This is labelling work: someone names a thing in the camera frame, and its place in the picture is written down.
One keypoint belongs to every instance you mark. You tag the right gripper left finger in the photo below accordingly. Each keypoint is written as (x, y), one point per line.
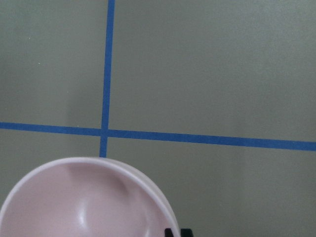
(168, 232)

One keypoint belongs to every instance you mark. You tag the blue tape line centre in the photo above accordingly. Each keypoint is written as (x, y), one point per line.
(107, 79)

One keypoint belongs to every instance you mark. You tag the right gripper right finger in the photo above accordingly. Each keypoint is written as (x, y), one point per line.
(186, 233)

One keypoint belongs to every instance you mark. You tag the pink bowl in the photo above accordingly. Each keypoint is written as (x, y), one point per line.
(86, 197)

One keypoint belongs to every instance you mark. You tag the blue tape line crosswise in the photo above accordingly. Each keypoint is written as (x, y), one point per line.
(159, 136)

